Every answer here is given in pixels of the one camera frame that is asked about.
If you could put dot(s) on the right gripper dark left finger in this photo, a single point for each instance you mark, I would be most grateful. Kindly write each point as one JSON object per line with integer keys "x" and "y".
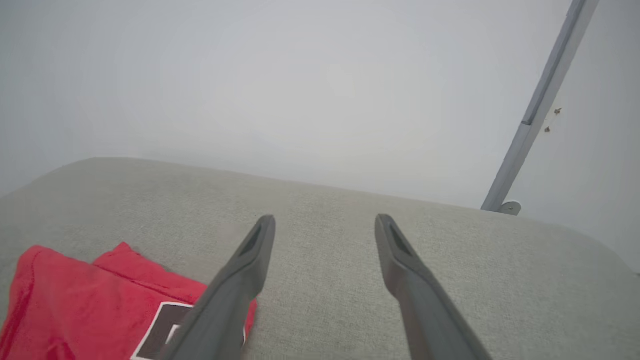
{"x": 225, "y": 310}

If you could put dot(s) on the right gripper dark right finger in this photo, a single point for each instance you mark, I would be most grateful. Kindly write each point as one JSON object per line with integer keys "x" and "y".
{"x": 425, "y": 310}

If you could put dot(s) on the red and white shirt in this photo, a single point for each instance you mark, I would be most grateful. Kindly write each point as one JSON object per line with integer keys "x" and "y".
{"x": 80, "y": 305}

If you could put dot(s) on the grey metal pole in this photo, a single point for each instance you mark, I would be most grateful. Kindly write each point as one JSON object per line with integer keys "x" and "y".
{"x": 542, "y": 100}

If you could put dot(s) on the grey metal pole bracket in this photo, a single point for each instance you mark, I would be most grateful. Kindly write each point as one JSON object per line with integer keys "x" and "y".
{"x": 511, "y": 208}

